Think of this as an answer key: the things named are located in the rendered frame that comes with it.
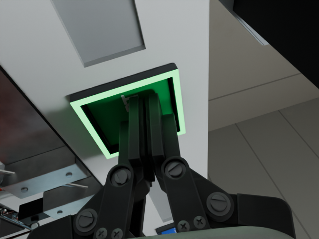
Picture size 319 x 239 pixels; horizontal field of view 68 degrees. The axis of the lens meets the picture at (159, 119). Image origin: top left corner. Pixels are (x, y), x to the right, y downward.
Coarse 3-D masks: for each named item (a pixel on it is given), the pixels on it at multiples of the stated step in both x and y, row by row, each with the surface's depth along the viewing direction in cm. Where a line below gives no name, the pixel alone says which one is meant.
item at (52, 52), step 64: (0, 0) 8; (64, 0) 9; (128, 0) 10; (192, 0) 10; (0, 64) 10; (64, 64) 10; (128, 64) 11; (192, 64) 13; (64, 128) 13; (192, 128) 17
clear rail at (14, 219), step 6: (0, 204) 29; (0, 210) 29; (6, 210) 30; (12, 210) 31; (6, 216) 30; (12, 216) 31; (12, 222) 32; (18, 222) 32; (36, 222) 35; (30, 228) 34
